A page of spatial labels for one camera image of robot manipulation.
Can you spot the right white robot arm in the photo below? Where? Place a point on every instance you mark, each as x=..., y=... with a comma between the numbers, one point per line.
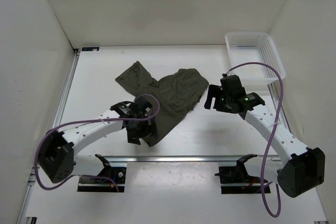
x=301, y=168

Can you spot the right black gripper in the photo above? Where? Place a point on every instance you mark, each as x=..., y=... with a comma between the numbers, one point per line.
x=214, y=91

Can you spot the aluminium rail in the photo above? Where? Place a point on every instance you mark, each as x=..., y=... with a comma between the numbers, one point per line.
x=59, y=111
x=216, y=158
x=275, y=96

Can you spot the olive green shorts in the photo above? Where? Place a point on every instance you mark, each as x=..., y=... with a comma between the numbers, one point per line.
x=177, y=94

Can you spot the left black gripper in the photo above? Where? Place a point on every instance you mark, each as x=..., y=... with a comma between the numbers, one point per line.
x=134, y=136

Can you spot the aluminium front rail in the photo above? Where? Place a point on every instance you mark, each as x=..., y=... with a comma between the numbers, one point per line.
x=216, y=158

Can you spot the aluminium left rail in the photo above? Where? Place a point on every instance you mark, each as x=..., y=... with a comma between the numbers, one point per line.
x=59, y=111

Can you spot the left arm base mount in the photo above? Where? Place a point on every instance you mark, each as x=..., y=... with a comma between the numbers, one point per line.
x=110, y=179

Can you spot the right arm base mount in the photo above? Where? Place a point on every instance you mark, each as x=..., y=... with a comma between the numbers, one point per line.
x=235, y=179

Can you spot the white plastic basket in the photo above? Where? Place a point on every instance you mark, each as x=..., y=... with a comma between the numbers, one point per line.
x=254, y=46

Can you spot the aluminium right rail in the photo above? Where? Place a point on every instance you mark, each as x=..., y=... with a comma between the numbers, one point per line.
x=275, y=96

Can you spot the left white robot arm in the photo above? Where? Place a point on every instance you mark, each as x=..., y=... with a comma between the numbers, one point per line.
x=58, y=153

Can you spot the blue corner label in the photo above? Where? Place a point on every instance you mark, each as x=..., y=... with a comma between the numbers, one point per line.
x=90, y=48

